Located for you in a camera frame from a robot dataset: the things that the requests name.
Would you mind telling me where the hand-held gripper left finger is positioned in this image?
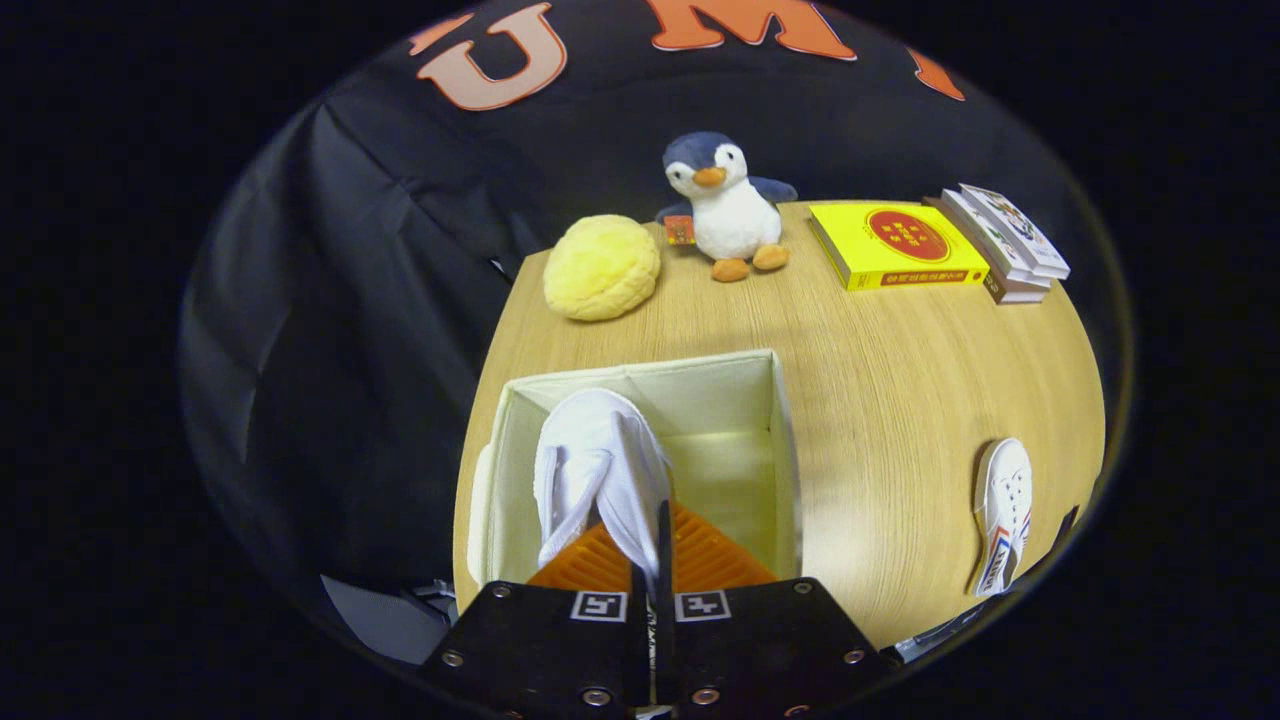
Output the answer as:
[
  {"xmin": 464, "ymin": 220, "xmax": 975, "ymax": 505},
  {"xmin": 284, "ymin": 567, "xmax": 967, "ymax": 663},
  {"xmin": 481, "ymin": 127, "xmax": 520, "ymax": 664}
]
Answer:
[{"xmin": 420, "ymin": 523, "xmax": 654, "ymax": 720}]

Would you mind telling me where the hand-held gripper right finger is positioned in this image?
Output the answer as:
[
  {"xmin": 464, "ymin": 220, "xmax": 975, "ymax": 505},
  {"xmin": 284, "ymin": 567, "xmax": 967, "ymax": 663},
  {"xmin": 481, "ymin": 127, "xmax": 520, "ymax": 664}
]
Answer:
[{"xmin": 654, "ymin": 499, "xmax": 899, "ymax": 720}]

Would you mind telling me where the white canvas shoe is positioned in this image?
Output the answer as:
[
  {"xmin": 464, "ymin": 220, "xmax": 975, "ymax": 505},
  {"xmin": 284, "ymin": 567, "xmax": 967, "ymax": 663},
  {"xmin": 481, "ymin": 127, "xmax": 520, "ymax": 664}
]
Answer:
[
  {"xmin": 968, "ymin": 437, "xmax": 1034, "ymax": 598},
  {"xmin": 533, "ymin": 388, "xmax": 673, "ymax": 591}
]

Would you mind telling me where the beige fabric storage box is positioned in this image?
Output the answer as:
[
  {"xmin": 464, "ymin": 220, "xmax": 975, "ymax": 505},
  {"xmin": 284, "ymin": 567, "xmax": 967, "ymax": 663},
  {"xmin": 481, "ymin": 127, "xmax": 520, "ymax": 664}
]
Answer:
[{"xmin": 465, "ymin": 348, "xmax": 804, "ymax": 591}]

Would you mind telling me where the grey chair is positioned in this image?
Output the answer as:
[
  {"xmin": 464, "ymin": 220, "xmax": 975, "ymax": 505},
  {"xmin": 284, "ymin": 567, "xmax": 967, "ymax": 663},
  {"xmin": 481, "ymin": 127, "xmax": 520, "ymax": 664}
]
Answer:
[{"xmin": 320, "ymin": 575, "xmax": 456, "ymax": 663}]

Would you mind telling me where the yellow plush bun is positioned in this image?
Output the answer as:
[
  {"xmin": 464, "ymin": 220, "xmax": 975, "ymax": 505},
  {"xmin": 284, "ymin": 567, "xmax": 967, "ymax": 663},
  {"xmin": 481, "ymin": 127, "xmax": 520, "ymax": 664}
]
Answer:
[{"xmin": 543, "ymin": 215, "xmax": 662, "ymax": 322}]

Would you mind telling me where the yellow book red circle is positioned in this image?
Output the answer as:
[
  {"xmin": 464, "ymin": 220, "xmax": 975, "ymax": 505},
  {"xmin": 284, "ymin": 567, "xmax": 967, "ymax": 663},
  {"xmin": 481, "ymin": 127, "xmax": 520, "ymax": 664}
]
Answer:
[{"xmin": 808, "ymin": 202, "xmax": 991, "ymax": 292}]

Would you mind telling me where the brown book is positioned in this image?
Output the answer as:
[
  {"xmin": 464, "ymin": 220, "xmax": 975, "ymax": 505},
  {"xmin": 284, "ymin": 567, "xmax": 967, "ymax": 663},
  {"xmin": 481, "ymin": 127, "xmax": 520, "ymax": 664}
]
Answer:
[{"xmin": 925, "ymin": 195, "xmax": 1047, "ymax": 305}]

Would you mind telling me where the blue white penguin plush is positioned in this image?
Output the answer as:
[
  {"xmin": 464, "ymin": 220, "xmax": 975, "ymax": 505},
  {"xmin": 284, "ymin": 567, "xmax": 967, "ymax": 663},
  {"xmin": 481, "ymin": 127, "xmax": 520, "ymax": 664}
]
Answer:
[{"xmin": 655, "ymin": 132, "xmax": 799, "ymax": 283}]

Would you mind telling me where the white illustrated book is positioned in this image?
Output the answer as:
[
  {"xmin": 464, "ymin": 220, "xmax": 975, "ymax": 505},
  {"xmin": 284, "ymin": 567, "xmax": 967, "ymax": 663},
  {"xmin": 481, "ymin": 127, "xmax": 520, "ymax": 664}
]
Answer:
[{"xmin": 958, "ymin": 183, "xmax": 1071, "ymax": 281}]

